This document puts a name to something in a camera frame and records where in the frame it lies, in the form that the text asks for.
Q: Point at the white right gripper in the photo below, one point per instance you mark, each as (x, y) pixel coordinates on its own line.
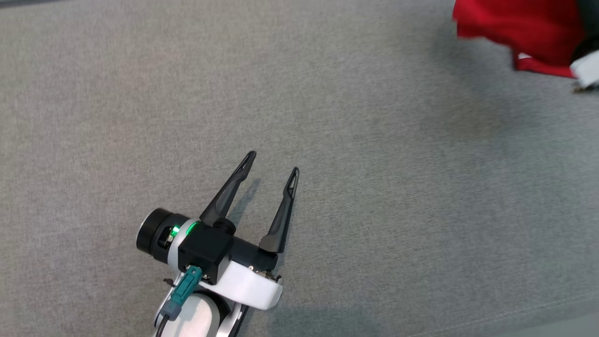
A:
(588, 70)

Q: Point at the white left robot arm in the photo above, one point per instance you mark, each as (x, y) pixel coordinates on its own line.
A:
(201, 318)

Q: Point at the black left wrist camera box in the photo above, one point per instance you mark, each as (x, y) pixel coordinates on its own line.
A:
(206, 252)

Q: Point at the dark right wrist camera box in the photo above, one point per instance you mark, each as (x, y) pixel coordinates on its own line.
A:
(590, 23)

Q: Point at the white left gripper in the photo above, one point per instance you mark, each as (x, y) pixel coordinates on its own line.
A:
(252, 285)

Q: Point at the red shorts white side stripe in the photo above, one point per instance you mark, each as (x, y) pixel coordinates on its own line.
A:
(514, 23)

